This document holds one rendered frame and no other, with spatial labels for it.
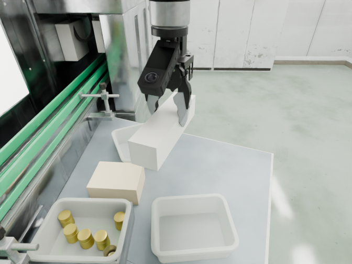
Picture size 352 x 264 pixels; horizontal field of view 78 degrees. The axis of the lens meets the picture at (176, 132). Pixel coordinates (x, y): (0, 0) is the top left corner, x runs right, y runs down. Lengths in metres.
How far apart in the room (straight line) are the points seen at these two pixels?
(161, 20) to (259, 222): 0.62
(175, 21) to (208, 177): 0.59
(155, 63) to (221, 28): 3.51
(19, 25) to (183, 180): 0.87
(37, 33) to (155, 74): 0.89
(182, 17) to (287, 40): 4.38
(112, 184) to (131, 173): 0.07
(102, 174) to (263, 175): 0.59
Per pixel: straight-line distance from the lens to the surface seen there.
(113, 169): 0.80
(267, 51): 4.18
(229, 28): 3.93
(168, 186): 0.81
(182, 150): 0.96
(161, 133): 0.44
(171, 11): 0.42
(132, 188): 0.72
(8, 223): 0.71
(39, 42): 1.22
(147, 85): 0.38
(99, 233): 0.67
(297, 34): 4.81
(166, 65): 0.40
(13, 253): 0.57
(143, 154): 0.43
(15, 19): 1.12
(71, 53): 1.34
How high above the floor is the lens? 1.37
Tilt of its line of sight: 35 degrees down
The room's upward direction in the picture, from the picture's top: straight up
